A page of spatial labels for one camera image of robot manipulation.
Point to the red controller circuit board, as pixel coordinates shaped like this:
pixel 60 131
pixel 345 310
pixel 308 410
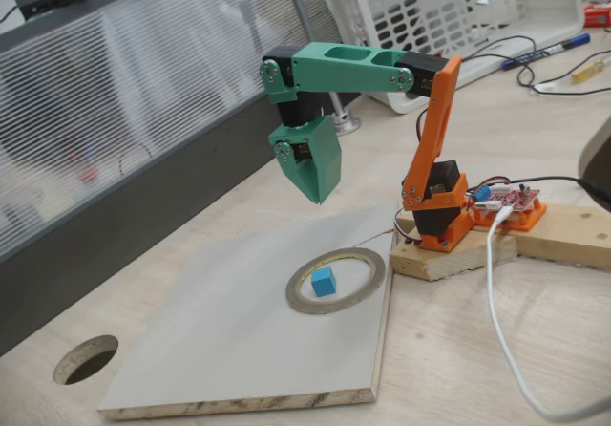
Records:
pixel 515 199

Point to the green gripper black servo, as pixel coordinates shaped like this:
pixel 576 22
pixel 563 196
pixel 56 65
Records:
pixel 319 159

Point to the short pale wooden base block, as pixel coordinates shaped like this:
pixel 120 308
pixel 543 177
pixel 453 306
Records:
pixel 458 259

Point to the blue cube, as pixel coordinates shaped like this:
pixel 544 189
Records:
pixel 323 283

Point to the metal pole with foot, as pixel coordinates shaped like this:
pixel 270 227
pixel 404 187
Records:
pixel 351 122

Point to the blue marker pen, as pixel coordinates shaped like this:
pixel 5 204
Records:
pixel 544 52

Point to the frosted glass desk partition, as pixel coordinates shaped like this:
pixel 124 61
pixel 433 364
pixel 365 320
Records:
pixel 143 87

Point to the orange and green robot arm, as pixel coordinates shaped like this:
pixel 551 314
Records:
pixel 343 70

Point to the white-topped plywood board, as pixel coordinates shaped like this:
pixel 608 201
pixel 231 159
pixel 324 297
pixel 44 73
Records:
pixel 238 349

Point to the white plastic mesh basket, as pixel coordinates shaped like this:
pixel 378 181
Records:
pixel 558 1

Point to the dark grey rounded object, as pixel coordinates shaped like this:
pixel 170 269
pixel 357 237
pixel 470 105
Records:
pixel 599 158

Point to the orange circuit board mount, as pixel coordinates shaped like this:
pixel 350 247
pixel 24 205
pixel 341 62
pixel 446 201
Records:
pixel 530 218

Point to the long wooden base plank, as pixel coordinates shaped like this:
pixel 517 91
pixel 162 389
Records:
pixel 573 235

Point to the small red box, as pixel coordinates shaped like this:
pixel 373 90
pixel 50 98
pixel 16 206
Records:
pixel 599 15

